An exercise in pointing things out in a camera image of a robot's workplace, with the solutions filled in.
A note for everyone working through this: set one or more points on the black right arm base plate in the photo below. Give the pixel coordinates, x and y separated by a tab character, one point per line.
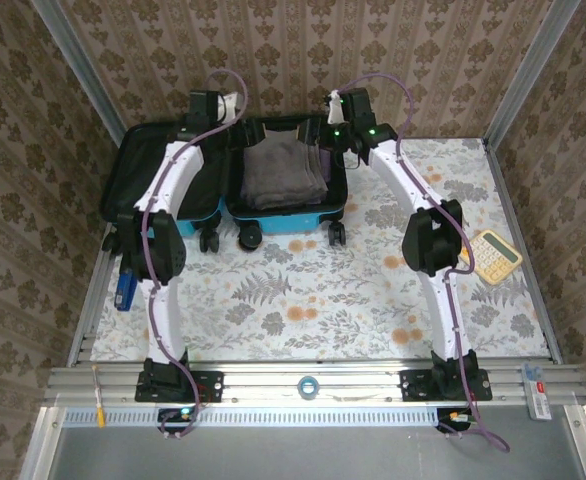
410	387

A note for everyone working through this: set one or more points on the floral tablecloth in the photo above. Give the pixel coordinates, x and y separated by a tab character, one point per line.
323	300

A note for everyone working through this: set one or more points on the blue tape roll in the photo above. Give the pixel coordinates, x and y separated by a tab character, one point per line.
299	389

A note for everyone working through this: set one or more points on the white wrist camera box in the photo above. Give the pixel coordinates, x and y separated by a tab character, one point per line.
335	110
228	107

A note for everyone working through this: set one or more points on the black connector board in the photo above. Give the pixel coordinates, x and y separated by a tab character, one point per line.
455	417
178	416

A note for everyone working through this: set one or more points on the blue hard-shell suitcase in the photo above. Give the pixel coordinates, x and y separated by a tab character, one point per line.
283	222

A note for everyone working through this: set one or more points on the aluminium mounting rail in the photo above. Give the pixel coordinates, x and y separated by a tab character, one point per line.
273	385

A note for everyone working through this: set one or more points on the grey towel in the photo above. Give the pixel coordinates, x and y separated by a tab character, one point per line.
283	175

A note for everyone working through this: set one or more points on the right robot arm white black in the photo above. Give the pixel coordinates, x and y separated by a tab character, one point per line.
443	310

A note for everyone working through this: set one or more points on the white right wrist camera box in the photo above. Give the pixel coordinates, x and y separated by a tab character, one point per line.
335	110

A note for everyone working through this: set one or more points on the aluminium corner post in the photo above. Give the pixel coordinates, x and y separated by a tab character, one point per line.
85	75
527	75

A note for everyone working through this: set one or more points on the grey metal panel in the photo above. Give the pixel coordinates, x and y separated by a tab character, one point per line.
298	455

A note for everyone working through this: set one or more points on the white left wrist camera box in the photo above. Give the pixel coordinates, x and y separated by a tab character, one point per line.
228	107

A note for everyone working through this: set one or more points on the blue stapler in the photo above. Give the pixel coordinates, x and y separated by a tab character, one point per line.
124	292

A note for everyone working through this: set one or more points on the yellow calculator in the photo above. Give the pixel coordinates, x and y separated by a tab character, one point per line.
498	257

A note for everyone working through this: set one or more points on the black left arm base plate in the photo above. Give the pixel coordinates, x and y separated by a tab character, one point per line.
213	385

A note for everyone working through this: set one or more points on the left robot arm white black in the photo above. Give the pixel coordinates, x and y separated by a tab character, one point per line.
165	315

